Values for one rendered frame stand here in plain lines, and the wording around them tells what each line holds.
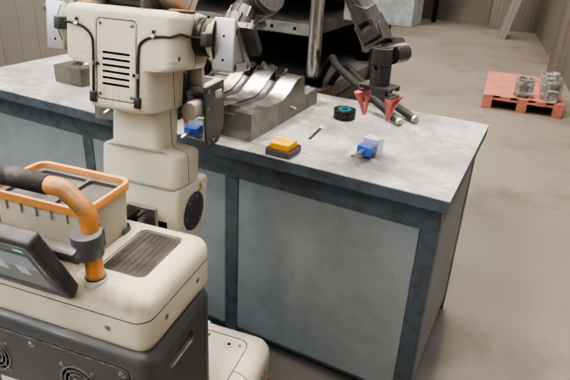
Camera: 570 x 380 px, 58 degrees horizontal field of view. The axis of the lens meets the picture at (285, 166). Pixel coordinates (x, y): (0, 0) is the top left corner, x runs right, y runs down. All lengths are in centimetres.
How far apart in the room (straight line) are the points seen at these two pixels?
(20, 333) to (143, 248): 29
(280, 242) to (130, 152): 61
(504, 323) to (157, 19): 181
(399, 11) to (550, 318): 141
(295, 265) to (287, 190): 26
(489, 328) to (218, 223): 117
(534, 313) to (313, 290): 109
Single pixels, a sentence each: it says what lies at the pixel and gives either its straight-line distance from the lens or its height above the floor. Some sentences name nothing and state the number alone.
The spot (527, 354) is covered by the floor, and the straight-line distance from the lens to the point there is 225.
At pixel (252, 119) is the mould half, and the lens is 160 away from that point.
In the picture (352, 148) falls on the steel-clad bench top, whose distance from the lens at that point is 161.
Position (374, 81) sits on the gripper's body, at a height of 103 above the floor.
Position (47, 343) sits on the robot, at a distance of 116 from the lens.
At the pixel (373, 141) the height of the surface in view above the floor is 85.
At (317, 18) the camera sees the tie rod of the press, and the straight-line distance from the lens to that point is 225.
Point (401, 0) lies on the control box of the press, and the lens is 225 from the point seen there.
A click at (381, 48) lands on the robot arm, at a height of 112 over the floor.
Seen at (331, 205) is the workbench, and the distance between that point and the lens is 154.
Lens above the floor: 139
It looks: 24 degrees down
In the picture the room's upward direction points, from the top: 3 degrees clockwise
